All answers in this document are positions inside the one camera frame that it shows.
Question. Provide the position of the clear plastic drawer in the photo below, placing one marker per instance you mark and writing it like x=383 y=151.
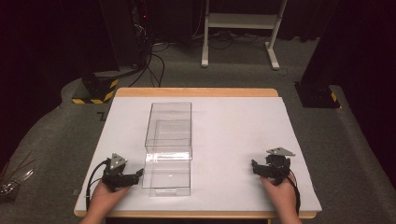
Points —
x=168 y=174

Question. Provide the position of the white table sheet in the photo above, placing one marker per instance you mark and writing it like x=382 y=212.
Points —
x=236 y=130

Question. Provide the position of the wooden table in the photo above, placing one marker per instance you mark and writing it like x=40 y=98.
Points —
x=193 y=92

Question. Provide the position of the black hazard-striped stand base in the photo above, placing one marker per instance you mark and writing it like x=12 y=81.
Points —
x=317 y=95
x=96 y=85

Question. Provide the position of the dark curtain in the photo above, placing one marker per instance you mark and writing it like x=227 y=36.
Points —
x=358 y=40

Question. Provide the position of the black equipment column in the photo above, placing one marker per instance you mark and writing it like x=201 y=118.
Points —
x=124 y=31

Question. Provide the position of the white metal stand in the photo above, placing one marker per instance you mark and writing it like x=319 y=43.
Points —
x=239 y=21

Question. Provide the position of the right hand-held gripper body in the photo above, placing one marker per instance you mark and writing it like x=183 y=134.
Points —
x=277 y=166

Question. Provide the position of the person's right hand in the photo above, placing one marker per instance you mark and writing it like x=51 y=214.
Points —
x=280 y=196

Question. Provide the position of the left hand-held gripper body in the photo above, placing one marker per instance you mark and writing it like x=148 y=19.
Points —
x=115 y=174

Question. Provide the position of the clear plastic drawer case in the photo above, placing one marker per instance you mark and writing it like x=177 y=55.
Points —
x=169 y=124

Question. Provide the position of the metal tripod legs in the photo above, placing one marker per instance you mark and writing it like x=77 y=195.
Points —
x=15 y=180

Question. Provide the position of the person's left hand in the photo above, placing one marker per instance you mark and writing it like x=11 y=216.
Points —
x=104 y=199

